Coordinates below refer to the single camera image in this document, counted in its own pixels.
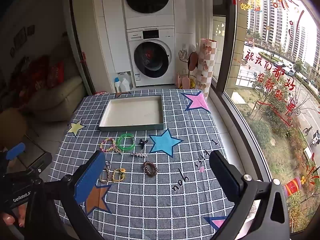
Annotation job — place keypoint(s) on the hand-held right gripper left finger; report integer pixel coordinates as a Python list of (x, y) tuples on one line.
[(90, 177)]

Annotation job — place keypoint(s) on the green translucent bangle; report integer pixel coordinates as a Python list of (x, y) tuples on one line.
[(126, 143)]

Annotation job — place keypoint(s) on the clear plastic jug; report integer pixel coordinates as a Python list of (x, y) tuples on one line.
[(124, 75)]

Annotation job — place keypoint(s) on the pink slippers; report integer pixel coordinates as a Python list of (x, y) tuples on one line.
[(184, 82)]

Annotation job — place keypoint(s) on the red cushion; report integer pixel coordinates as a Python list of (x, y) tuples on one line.
[(56, 73)]

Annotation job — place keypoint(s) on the red lettered window decals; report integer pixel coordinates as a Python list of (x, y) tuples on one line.
[(275, 80)]

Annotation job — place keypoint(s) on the red blanket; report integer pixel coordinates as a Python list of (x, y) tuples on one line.
[(35, 78)]

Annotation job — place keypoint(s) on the white tumble dryer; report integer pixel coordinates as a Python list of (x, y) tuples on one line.
[(147, 5)]

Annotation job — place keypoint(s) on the white washing machine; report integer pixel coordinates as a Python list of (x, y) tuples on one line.
[(151, 60)]

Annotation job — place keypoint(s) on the shallow green cardboard box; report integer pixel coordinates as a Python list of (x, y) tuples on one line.
[(132, 115)]

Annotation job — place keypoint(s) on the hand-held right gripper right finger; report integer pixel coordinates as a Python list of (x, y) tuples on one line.
[(225, 176)]

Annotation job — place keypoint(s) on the checked star tablecloth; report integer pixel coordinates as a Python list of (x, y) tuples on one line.
[(155, 205)]

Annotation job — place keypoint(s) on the white detergent jug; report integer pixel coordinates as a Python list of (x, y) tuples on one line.
[(125, 85)]

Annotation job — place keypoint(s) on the brown round object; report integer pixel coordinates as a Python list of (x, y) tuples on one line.
[(12, 126)]

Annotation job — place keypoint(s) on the metal slipper rack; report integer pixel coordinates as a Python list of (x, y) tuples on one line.
[(186, 62)]

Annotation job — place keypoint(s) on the pink checkered rolled mat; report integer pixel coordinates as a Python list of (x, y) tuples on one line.
[(206, 65)]

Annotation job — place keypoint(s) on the beige hair clip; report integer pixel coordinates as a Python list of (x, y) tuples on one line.
[(116, 150)]

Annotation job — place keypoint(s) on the white blue-capped detergent bottle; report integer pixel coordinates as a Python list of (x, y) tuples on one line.
[(117, 84)]

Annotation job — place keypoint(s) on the silver star barrette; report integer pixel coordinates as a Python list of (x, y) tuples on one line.
[(139, 154)]

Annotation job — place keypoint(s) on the person's left hand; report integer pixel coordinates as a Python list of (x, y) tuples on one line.
[(11, 220)]

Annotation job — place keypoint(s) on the cream sofa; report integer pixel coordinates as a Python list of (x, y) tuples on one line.
[(57, 97)]

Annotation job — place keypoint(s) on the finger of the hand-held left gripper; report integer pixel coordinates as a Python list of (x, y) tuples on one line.
[(15, 151), (38, 162)]

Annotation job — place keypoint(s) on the white cabinet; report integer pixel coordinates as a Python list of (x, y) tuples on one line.
[(110, 30)]

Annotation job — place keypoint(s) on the clear plastic hair clip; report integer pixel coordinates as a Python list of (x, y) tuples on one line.
[(134, 138)]

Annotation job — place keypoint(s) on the black claw hair clip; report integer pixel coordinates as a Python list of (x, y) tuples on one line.
[(143, 142)]

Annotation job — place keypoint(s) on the brown slippers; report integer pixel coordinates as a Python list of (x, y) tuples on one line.
[(193, 61)]

